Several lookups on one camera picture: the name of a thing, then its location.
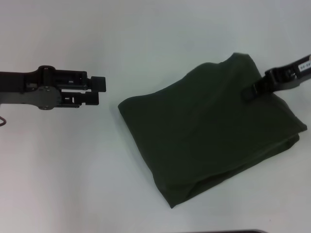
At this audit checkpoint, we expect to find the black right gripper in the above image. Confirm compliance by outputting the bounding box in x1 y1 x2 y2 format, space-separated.
242 53 311 102

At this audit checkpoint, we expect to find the dark green printed t-shirt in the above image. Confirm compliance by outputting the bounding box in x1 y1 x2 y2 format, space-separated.
118 52 308 210

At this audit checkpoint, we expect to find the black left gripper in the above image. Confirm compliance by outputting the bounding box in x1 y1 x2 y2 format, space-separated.
0 65 107 111

